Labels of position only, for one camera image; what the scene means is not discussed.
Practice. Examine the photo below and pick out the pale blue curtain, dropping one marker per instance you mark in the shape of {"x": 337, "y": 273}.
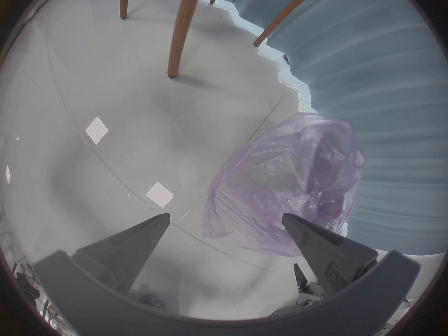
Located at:
{"x": 385, "y": 82}

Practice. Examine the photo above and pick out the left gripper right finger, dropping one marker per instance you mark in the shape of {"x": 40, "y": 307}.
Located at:
{"x": 329, "y": 257}

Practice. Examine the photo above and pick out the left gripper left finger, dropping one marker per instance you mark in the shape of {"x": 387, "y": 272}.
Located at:
{"x": 129, "y": 250}

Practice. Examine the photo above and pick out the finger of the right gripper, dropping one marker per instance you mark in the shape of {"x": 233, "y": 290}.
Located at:
{"x": 300, "y": 277}

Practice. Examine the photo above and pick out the white chair with wooden legs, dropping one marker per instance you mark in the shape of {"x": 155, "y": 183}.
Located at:
{"x": 182, "y": 23}

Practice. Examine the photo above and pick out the purple plastic bag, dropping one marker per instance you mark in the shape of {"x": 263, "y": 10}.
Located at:
{"x": 280, "y": 173}

